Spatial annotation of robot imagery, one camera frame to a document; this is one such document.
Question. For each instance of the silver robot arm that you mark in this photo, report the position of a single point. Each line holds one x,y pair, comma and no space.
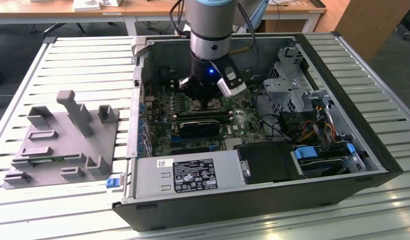
209,30

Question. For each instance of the CPU socket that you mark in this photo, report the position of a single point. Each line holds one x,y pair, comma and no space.
218,110

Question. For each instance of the black RAM slot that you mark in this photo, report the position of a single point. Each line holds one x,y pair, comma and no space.
226,120
202,113
202,116

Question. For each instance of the black graphics card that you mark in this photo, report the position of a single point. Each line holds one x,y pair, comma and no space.
200,130

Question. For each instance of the green motherboard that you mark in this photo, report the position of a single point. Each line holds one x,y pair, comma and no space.
252,130

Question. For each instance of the metal disk bay cage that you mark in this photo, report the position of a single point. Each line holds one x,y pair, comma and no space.
282,92

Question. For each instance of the silver chipset heatsink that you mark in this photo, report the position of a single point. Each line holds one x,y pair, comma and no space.
233,143

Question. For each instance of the black plastic drive cover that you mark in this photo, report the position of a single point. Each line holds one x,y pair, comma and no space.
269,162

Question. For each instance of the wooden desk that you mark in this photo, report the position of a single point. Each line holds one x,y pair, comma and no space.
25,12
292,13

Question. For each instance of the grey power supply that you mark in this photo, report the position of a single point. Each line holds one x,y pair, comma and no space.
149,175

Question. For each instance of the blue disk carrier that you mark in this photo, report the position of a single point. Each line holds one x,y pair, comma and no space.
305,153

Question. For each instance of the white box with dark print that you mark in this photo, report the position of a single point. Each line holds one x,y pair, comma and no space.
110,3

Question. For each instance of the white cardboard box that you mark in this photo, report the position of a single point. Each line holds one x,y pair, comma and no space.
86,6

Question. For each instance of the blue case latch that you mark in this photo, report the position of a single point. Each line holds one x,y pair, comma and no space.
113,182

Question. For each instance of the grey parts rack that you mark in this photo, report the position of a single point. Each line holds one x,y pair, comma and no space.
65,150

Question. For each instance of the blue drive latch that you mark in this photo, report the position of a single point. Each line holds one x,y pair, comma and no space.
351,148

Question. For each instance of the green RAM stick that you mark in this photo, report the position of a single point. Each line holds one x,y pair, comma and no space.
62,158

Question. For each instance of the black PC case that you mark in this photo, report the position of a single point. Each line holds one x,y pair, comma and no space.
292,200

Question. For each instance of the wooden cabinet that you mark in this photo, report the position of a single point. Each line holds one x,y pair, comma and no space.
369,25

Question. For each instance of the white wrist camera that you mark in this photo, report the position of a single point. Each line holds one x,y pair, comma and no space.
233,90

